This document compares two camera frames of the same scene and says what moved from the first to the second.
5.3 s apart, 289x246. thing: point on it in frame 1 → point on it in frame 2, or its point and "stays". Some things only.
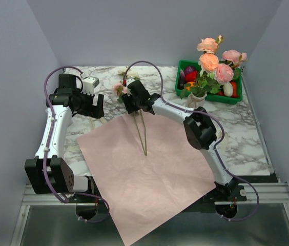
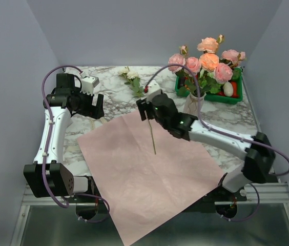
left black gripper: (97, 111) stays
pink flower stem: (119, 89) → (185, 74)
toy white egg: (228, 89) stays
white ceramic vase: (194, 100) stays
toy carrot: (234, 85) stays
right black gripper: (127, 98) → (141, 108)
